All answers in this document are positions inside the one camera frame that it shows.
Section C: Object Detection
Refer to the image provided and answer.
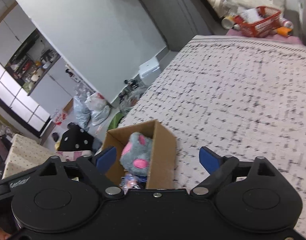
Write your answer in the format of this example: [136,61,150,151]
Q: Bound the black sequin pouch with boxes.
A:
[119,173,147,191]

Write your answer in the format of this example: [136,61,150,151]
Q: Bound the orange toy carrot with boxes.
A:
[276,27,293,37]

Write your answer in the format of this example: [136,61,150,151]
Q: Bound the red plastic basket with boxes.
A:
[234,6,281,38]

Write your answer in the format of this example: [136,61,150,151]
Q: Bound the cream dotted cloth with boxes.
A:
[2,134,55,179]

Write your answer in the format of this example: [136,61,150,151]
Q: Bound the grey door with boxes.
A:
[139,0,215,51]

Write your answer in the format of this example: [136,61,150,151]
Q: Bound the red white snack bag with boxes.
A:
[51,109,68,125]

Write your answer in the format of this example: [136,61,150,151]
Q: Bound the brown cardboard box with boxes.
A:
[103,120,177,189]

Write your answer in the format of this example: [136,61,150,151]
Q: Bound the white plastic garbage bag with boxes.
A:
[85,92,107,111]

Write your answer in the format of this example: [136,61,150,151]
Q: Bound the white square appliance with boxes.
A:
[138,57,162,87]

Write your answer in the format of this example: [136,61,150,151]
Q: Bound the grey plastic garbage bag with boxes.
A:
[72,92,111,132]

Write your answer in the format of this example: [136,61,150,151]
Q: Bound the white black patterned bedspread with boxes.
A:
[121,36,306,236]

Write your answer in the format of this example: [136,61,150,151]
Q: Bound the kitchen shelf with items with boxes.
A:
[6,29,60,94]

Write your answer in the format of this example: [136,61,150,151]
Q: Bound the grey plush paw toy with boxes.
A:
[119,132,152,177]

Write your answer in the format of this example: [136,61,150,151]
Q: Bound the black dotted stool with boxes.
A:
[58,122,94,152]

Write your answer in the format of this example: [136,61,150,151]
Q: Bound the clear plastic bottle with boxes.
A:
[210,0,238,17]

